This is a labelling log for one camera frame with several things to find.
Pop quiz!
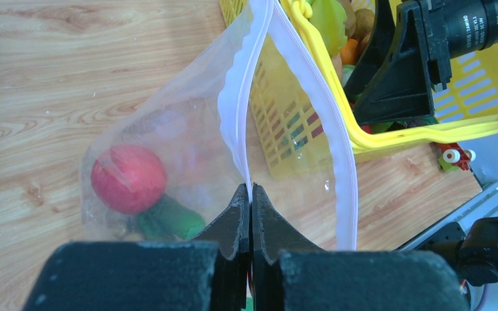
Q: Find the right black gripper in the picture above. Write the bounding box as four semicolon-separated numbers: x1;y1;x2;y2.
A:
344;0;498;125

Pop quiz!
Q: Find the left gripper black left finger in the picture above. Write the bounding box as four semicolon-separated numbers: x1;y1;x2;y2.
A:
24;184;250;310

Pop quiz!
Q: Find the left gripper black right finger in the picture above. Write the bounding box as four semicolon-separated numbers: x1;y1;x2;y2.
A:
252;185;468;310

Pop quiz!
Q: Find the red apple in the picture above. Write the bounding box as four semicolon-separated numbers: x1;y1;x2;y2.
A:
90;144;168;215

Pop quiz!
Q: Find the clear zip top bag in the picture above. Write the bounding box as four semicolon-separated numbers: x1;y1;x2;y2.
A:
79;1;359;251

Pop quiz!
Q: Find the brown potato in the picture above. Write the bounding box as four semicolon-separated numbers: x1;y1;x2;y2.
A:
352;8;375;41

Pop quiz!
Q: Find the colourful toy at table edge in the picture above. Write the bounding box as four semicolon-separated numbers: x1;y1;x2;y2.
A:
434;143;477;172

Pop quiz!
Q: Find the yellow plastic basket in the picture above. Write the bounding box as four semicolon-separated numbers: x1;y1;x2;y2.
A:
219;0;498;181

